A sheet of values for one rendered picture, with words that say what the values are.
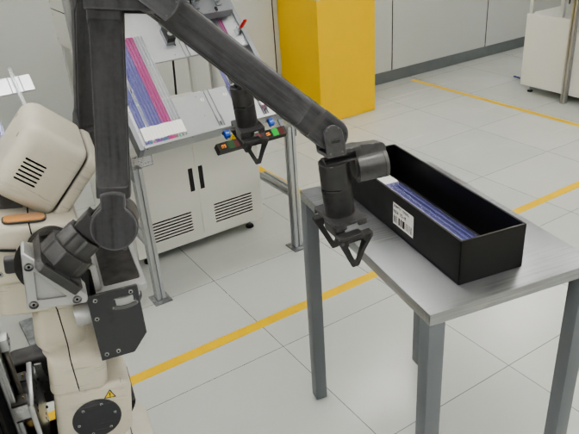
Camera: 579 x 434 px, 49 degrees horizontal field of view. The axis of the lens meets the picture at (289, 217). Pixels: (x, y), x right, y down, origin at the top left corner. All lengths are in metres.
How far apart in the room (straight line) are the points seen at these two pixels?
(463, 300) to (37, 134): 0.91
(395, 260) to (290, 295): 1.35
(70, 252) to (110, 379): 0.43
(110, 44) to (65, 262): 0.37
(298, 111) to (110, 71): 0.32
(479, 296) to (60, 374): 0.90
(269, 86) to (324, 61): 3.65
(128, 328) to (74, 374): 0.16
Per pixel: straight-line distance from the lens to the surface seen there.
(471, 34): 6.57
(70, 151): 1.22
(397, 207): 1.61
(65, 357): 1.43
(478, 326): 2.68
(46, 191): 1.24
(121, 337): 1.38
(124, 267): 1.40
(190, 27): 1.09
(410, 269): 1.50
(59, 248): 1.13
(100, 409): 1.51
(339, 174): 1.14
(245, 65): 1.10
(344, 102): 4.93
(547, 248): 1.64
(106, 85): 1.09
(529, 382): 2.47
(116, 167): 1.10
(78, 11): 1.40
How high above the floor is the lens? 1.60
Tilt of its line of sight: 27 degrees down
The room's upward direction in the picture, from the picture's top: 4 degrees counter-clockwise
